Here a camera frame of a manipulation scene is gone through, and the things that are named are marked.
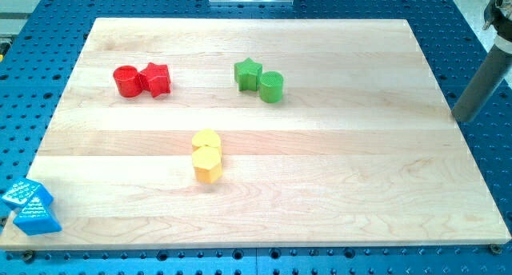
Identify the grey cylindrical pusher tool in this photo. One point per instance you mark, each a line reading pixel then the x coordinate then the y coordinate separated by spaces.
pixel 485 81

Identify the yellow hexagon block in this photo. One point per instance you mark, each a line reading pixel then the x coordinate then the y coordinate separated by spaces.
pixel 207 163

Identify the green cylinder block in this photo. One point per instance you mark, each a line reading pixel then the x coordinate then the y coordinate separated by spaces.
pixel 271 87

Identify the green star block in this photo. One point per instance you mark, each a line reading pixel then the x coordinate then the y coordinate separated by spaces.
pixel 247 74

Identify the yellow heart block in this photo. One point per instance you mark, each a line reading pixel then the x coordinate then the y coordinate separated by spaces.
pixel 207 137

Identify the wooden board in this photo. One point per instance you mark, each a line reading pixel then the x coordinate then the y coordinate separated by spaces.
pixel 362 149

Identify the red star block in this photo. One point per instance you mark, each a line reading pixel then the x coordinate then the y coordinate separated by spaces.
pixel 156 79

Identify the red cylinder block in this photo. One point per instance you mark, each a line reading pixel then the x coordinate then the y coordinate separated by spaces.
pixel 127 81

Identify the blue triangle block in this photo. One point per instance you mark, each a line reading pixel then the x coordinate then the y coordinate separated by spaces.
pixel 37 218

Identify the blue square block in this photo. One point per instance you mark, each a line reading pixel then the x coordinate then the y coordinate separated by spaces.
pixel 22 191

